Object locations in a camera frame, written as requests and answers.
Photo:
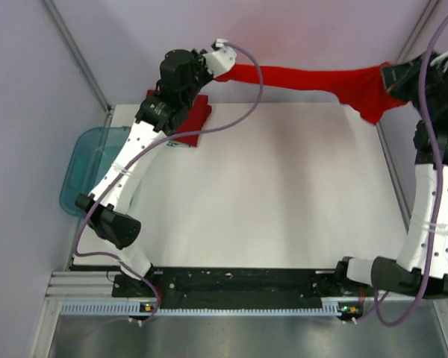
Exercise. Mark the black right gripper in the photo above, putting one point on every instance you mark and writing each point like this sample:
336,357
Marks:
396,77

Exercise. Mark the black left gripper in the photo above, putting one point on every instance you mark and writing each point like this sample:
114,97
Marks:
200,65

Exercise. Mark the bright red t-shirt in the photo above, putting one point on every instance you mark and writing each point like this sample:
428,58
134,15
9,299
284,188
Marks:
361,89

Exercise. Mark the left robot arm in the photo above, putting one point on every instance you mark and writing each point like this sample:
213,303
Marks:
106,206

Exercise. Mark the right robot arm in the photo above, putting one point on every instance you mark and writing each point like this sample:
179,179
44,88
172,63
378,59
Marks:
425,239

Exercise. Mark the dark red folded t-shirt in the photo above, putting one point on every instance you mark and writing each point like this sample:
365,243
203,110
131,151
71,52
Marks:
194,119

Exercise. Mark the white blue folded t-shirt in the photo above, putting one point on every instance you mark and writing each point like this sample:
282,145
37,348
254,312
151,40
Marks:
177,144

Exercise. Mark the translucent blue plastic bin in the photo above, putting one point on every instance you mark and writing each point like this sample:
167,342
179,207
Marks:
93,154

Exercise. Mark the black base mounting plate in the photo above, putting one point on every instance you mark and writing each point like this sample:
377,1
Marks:
272,301

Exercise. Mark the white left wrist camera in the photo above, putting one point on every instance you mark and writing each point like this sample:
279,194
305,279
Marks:
221,59

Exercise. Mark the right aluminium corner post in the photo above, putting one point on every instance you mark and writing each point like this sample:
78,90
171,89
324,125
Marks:
430,9

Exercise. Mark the aluminium corner post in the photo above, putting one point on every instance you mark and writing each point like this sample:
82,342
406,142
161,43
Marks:
430,9
75,53

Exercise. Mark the left aluminium corner post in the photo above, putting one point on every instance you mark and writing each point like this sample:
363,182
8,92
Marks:
75,53

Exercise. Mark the aluminium frame rail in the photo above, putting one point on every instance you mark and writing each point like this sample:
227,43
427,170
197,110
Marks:
78,285

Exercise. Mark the grey slotted cable duct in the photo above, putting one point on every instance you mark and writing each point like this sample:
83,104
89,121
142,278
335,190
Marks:
138,309

